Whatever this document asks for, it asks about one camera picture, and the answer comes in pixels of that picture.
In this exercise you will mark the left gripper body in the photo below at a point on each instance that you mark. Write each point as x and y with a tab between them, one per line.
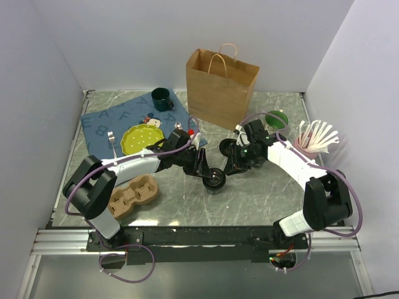
187	160

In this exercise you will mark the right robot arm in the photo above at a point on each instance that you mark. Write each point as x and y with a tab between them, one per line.
326	196

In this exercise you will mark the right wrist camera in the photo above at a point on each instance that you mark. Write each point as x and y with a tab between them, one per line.
242	139

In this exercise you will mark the silver fork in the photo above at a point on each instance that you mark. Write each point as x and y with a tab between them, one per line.
111	139

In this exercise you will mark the silver spoon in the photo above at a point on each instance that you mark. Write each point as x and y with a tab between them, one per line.
178	126

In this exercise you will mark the brown paper bag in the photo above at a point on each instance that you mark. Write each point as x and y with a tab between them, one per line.
219	87

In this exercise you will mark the blue letter placemat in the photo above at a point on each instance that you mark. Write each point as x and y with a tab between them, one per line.
120	118

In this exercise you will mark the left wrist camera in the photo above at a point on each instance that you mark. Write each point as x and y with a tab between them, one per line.
199	140

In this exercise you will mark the cartoon character coaster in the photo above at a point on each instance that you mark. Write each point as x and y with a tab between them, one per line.
150	119

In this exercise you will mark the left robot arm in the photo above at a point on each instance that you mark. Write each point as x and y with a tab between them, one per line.
90	187

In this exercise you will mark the cardboard cup carrier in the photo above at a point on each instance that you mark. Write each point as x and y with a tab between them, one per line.
140	191

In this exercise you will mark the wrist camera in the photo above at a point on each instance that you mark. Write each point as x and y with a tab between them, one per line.
199	140
242	139

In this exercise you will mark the dark green mug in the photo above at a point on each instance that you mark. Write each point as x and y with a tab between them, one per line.
161	99

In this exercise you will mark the black plastic lid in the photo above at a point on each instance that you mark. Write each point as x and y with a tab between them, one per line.
217	179
224	146

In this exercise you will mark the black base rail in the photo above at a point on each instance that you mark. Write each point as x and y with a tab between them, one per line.
196	244

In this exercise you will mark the pink stirrer cup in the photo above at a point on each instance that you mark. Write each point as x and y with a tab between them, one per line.
305	151

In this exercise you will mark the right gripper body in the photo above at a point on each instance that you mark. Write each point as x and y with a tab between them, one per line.
245	154

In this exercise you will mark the white mug green inside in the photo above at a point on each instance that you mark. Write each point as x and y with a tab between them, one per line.
276	119

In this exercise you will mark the yellow dotted plate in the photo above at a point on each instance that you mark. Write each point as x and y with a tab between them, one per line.
139	137

